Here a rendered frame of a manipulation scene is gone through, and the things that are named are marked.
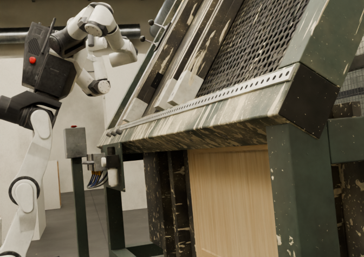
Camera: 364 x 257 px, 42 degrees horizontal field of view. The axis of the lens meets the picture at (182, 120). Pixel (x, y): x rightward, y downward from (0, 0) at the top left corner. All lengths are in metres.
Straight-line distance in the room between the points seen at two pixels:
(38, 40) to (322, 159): 1.72
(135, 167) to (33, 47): 4.10
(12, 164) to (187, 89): 3.33
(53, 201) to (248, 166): 6.06
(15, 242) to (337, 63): 1.80
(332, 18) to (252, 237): 0.85
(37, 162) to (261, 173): 1.23
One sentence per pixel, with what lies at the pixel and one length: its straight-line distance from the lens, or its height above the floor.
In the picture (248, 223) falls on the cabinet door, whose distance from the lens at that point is 1.64.
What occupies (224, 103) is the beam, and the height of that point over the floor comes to 0.86.
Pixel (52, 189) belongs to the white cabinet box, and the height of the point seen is 0.30.
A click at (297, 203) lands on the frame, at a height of 0.63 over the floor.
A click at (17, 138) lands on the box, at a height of 0.97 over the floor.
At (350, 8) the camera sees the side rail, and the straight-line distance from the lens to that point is 1.06.
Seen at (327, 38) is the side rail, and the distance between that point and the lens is 1.01.
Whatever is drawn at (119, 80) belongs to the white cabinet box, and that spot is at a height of 1.71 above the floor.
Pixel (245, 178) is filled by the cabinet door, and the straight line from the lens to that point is 1.62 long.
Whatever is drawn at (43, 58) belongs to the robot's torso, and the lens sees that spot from 2.39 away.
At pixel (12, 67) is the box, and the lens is 4.88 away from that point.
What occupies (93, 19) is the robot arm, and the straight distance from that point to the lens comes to 2.02.
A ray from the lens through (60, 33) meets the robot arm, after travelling 2.25.
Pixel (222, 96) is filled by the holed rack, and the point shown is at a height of 0.88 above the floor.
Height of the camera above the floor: 0.76
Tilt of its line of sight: 3 degrees up
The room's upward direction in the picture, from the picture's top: 5 degrees counter-clockwise
